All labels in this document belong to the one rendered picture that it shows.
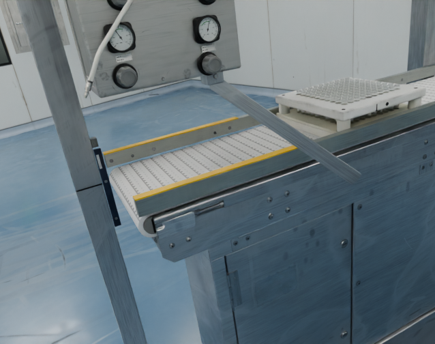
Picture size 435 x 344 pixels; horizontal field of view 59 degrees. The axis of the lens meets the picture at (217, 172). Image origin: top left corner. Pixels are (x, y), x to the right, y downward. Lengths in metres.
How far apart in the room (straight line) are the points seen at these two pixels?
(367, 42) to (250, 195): 3.63
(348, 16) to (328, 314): 3.58
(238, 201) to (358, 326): 0.66
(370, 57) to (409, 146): 3.31
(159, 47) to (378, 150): 0.54
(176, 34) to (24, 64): 5.13
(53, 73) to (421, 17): 1.07
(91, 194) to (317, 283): 0.59
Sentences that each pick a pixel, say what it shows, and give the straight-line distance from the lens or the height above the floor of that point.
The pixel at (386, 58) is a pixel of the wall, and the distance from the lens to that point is 4.17.
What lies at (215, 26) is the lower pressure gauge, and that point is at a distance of 0.57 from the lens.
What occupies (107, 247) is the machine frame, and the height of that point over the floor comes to 0.70.
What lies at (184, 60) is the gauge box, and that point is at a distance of 0.57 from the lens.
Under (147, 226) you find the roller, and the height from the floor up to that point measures 0.88.
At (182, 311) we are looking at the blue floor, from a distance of 1.79.
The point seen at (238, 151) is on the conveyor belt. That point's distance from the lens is 0.85.
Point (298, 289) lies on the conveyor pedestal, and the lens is 0.99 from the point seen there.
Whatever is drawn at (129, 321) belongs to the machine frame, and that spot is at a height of 0.46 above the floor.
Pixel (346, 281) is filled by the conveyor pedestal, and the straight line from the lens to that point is 1.10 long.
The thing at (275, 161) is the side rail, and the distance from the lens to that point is 0.72.
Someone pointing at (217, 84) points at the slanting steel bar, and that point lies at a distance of 0.64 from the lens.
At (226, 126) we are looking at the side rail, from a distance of 0.96.
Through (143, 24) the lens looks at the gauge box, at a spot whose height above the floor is 1.19.
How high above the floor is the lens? 1.21
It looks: 24 degrees down
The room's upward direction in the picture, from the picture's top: 8 degrees counter-clockwise
